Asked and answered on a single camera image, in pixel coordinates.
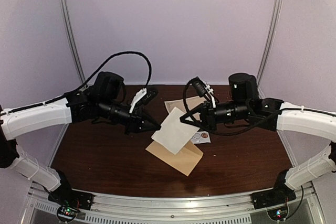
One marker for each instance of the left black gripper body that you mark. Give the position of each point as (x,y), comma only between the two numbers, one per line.
(134,119)

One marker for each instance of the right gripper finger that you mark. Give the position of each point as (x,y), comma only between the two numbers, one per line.
(195,124)
(193,115)

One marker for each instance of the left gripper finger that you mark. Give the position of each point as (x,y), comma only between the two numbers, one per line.
(147,128)
(148,119)

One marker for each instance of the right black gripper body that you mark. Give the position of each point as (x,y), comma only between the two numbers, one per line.
(212,121)

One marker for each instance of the cream letter paper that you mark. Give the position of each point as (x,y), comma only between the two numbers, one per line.
(191,102)
(174,135)

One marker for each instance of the brown kraft envelope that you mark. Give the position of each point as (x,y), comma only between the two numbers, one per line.
(184,161)

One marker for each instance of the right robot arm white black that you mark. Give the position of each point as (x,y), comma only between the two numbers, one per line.
(247,110)

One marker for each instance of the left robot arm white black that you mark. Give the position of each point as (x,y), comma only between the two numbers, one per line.
(97,103)

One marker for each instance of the white sticker sheet with seal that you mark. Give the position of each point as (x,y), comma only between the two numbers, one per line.
(201,137)

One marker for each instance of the left small circuit board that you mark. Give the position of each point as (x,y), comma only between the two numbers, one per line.
(66,214)

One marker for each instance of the small circuit board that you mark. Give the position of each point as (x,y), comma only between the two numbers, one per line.
(66,214)
(278,214)

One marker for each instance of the right small circuit board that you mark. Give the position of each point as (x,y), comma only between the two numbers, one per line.
(278,214)

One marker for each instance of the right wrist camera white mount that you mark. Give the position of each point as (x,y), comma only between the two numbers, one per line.
(204,90)

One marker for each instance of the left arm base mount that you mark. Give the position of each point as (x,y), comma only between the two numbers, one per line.
(77,200)

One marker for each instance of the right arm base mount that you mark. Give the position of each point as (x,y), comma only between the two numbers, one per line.
(270,198)

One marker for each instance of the front aluminium rail base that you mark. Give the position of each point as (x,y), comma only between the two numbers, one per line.
(234,208)

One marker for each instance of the right aluminium frame post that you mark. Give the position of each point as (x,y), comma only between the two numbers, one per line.
(269,40)

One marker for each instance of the aluminium frame post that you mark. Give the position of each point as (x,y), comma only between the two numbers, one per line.
(71,40)
(269,40)

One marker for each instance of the left aluminium frame post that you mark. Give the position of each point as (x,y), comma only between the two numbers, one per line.
(71,40)

